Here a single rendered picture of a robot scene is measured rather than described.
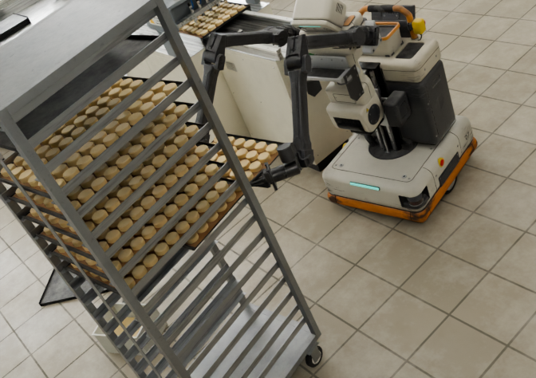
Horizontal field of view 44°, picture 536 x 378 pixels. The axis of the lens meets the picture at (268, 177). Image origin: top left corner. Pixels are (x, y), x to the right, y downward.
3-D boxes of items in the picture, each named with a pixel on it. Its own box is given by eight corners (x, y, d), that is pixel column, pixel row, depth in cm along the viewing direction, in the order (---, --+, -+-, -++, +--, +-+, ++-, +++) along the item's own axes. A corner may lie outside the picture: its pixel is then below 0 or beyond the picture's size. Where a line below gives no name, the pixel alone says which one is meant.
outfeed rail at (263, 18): (151, 2, 525) (147, -5, 521) (155, 1, 526) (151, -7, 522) (317, 34, 374) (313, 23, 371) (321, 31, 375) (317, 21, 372)
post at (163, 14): (316, 332, 302) (154, -8, 207) (321, 334, 300) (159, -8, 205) (313, 336, 301) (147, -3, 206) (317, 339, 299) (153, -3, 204)
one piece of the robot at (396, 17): (367, 48, 363) (365, 5, 356) (423, 49, 340) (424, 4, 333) (354, 50, 355) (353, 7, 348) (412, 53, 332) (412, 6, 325)
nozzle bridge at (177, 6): (160, 53, 436) (136, 6, 417) (242, -2, 462) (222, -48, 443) (185, 60, 411) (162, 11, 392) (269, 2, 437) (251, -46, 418)
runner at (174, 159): (211, 123, 238) (208, 116, 236) (216, 124, 236) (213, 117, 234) (81, 246, 205) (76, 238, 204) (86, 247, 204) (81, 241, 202)
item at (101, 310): (198, 211, 294) (195, 206, 292) (202, 212, 292) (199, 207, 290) (95, 318, 262) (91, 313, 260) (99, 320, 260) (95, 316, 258)
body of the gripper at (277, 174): (273, 191, 256) (291, 185, 256) (264, 171, 251) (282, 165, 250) (271, 183, 262) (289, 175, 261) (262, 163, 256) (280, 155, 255)
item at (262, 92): (254, 147, 466) (204, 37, 416) (289, 120, 478) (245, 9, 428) (320, 176, 413) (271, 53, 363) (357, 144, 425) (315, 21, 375)
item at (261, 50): (122, 21, 514) (118, 13, 510) (125, 19, 515) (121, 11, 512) (280, 61, 364) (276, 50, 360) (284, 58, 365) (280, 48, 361)
